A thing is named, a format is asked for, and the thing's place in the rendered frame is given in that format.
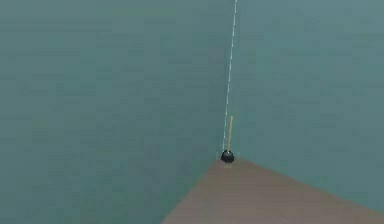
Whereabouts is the black plunger with wooden handle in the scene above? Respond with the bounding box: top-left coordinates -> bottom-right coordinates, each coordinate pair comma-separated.
220,115 -> 235,164

